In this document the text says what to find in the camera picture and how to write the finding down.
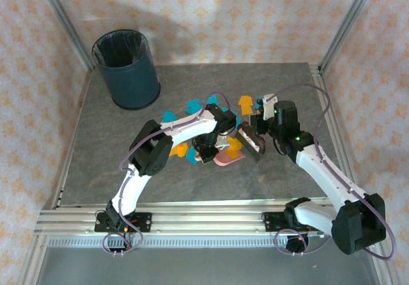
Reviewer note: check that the pink plastic dustpan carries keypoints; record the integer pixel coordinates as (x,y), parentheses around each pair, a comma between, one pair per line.
(223,161)

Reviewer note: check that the black pink cartoon-face brush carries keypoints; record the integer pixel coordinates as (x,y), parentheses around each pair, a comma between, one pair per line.
(250,141)

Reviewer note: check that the orange arrow-shaped paper scrap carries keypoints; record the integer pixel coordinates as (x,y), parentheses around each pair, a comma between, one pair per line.
(245,104)

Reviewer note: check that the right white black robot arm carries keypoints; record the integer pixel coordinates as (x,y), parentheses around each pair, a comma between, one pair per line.
(322,170)

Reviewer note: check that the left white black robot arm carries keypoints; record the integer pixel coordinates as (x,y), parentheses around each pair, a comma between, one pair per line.
(191,128)

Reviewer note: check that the orange patterned white backdrop cloth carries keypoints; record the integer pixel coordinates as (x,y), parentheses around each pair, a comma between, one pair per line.
(223,26)

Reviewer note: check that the dark blue trash bin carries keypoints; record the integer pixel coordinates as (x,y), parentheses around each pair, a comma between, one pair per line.
(134,83)

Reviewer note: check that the clear plastic bin liner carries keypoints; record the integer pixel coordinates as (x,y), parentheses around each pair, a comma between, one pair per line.
(141,47)

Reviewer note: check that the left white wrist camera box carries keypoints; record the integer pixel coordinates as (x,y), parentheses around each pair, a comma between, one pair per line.
(222,141)

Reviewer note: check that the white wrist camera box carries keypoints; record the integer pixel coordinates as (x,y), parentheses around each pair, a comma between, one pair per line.
(267,100)
(222,141)

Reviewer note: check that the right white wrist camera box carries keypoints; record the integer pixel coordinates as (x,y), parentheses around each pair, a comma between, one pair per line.
(267,100)

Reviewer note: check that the right aluminium side rail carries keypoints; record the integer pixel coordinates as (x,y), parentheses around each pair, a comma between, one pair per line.
(320,80)

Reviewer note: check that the aluminium side rail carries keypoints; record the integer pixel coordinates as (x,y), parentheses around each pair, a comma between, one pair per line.
(82,103)
(320,80)

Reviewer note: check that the wide aluminium frame rail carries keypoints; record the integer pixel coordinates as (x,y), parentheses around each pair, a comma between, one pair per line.
(207,221)

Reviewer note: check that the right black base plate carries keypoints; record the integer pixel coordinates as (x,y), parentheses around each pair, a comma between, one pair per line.
(271,221)

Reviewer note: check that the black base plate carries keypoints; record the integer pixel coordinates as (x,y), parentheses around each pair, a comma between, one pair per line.
(271,221)
(142,222)

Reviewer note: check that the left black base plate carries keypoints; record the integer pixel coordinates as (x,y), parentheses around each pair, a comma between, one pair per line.
(142,222)

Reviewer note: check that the right aluminium frame post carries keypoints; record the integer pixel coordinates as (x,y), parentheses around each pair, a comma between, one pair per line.
(349,20)

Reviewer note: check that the aluminium frame post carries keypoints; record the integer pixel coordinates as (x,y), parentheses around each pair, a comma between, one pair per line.
(64,20)
(349,20)

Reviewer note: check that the left aluminium side rail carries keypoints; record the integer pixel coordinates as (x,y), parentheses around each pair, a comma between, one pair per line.
(82,103)

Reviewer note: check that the left aluminium frame post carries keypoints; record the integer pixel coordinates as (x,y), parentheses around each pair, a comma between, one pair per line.
(64,20)

